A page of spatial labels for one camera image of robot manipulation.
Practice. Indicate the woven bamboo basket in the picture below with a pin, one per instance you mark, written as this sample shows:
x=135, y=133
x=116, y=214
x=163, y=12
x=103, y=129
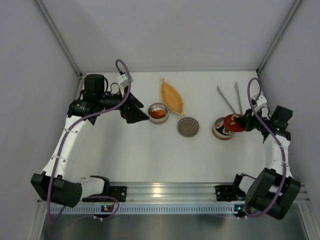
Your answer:
x=171, y=98

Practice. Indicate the slotted grey cable duct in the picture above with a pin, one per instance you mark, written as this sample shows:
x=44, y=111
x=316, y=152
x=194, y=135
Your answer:
x=153, y=209

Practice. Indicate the sushi roll black white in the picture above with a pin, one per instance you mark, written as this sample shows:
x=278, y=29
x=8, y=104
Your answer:
x=219, y=125

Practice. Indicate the aluminium mounting rail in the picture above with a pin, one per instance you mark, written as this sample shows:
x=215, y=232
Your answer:
x=172, y=191

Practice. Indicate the grey round metal container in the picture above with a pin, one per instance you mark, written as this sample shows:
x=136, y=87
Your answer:
x=158, y=106

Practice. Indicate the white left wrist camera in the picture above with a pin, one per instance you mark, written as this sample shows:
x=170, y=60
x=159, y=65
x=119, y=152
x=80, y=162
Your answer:
x=124, y=82

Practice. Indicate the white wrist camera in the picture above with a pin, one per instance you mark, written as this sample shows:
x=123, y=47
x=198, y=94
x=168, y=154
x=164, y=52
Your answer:
x=124, y=82
x=259, y=103

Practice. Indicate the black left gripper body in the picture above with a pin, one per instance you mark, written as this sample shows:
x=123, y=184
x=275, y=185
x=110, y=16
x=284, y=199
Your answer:
x=127, y=107

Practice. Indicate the red round metal container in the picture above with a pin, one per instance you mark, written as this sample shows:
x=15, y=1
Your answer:
x=221, y=133

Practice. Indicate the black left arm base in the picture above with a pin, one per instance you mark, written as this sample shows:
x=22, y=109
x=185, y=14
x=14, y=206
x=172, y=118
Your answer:
x=117, y=192

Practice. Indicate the orange fried food piece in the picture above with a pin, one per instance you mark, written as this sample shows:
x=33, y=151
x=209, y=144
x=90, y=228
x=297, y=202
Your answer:
x=158, y=114

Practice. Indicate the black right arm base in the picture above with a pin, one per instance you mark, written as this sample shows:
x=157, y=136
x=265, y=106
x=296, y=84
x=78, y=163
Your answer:
x=229, y=193

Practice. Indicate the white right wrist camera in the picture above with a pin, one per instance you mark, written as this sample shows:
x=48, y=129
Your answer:
x=259, y=103

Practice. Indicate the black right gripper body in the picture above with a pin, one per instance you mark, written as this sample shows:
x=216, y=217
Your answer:
x=250, y=122

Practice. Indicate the metal tongs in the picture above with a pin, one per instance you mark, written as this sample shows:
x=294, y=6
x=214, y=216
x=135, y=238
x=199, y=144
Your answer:
x=230, y=95

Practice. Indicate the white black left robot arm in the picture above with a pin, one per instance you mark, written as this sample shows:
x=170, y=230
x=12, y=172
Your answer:
x=96, y=98

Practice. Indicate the red round lid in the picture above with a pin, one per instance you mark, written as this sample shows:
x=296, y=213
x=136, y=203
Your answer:
x=231, y=124

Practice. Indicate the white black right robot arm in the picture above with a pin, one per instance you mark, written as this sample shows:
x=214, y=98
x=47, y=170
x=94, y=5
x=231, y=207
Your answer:
x=274, y=190

